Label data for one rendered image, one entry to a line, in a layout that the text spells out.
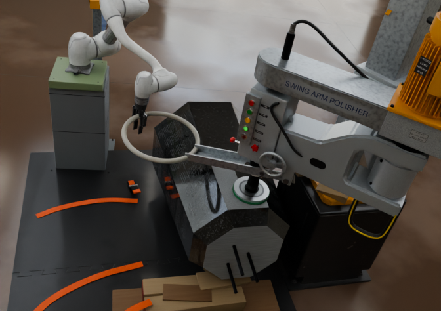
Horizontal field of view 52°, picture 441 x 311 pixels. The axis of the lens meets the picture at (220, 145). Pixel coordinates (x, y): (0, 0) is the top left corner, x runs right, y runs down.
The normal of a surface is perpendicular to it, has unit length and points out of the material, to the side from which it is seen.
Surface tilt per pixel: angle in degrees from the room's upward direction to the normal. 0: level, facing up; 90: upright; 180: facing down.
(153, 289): 0
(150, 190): 0
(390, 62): 90
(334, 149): 90
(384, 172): 90
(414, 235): 0
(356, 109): 90
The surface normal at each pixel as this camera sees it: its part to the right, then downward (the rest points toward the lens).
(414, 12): -0.72, 0.33
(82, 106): 0.11, 0.61
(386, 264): 0.15, -0.79
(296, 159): -0.48, 0.47
